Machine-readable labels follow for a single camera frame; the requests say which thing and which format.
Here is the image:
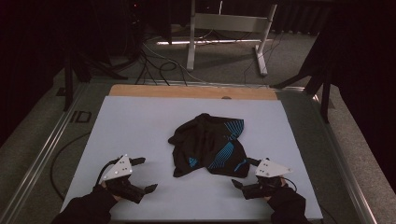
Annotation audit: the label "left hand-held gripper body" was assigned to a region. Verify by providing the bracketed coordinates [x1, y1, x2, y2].
[103, 154, 147, 204]

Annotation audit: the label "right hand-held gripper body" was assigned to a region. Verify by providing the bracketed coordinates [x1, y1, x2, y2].
[242, 158, 293, 201]

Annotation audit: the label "black shorts with blue print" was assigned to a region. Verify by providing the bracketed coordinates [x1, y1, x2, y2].
[167, 113, 251, 179]

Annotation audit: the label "person's right hand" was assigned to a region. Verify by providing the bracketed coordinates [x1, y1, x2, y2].
[264, 175, 289, 203]

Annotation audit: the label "person's left hand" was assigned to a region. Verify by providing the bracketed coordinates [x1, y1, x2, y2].
[100, 181, 124, 203]

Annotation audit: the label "white table mat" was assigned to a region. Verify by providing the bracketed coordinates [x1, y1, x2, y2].
[57, 95, 324, 222]

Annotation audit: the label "black metal stand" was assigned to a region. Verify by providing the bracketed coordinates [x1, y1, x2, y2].
[62, 52, 129, 112]
[270, 66, 332, 124]

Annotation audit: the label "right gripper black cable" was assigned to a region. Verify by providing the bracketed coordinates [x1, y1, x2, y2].
[281, 176, 298, 192]

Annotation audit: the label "black floor cable loop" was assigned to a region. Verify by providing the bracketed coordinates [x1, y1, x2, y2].
[49, 132, 92, 202]

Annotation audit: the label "silver metal floor rail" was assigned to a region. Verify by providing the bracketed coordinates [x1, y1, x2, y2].
[0, 83, 90, 224]
[306, 88, 379, 224]

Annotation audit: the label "bundle of black floor cables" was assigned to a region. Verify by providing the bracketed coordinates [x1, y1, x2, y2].
[134, 36, 191, 87]

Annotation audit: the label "white metal desk frame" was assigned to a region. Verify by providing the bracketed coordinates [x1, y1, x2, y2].
[186, 0, 278, 77]

